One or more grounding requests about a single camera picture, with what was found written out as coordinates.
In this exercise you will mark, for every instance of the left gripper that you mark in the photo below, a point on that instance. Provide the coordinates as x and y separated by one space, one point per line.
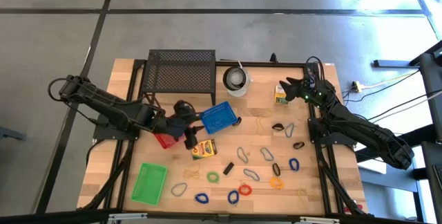
169 123

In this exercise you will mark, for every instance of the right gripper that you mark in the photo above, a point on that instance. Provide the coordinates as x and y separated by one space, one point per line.
312 91

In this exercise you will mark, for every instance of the small yellow crayon box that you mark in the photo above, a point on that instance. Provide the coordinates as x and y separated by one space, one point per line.
280 96

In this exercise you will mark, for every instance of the large crayon box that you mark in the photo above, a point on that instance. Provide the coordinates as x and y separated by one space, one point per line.
204 149

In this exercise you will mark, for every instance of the blue plastic basket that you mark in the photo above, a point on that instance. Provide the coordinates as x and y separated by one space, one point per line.
218 117

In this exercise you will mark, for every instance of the red plastic basket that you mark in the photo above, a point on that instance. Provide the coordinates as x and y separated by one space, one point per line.
165 141

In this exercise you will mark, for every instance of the tan rubber band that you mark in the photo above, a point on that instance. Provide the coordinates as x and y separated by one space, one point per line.
188 173
299 193
259 124

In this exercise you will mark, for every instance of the small black rectangular block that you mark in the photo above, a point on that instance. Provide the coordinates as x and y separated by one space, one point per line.
228 168

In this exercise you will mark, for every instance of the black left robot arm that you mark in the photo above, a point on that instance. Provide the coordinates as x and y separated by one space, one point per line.
103 103

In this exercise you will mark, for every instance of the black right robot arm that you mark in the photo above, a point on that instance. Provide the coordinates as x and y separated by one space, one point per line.
366 132

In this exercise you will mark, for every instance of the white cylindrical pen holder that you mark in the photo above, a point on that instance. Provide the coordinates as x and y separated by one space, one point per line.
236 80

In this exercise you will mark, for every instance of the white power strip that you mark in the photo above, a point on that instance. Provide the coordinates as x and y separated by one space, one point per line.
355 86

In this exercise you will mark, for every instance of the black perforated metal shelf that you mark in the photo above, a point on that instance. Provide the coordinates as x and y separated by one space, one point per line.
179 72

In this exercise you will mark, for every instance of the green plastic basket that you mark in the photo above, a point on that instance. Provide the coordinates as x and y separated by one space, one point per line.
149 183

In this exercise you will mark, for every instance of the red clamp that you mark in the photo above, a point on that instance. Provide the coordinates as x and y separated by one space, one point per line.
357 207

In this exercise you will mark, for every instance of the black rig beam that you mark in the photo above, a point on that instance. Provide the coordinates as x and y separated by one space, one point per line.
52 217

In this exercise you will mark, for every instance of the grey furniture foot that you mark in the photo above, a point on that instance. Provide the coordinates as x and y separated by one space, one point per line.
10 134

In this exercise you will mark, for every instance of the black camera post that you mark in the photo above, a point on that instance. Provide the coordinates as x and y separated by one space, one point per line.
273 58

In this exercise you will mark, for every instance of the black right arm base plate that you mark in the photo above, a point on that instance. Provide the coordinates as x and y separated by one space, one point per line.
315 137

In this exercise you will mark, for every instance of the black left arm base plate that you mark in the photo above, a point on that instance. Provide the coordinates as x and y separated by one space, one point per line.
110 135

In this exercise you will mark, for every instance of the silver frame bracket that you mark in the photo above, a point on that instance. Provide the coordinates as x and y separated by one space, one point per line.
127 216
319 220

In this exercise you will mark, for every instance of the black desk frame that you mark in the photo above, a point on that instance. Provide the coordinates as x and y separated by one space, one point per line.
431 79

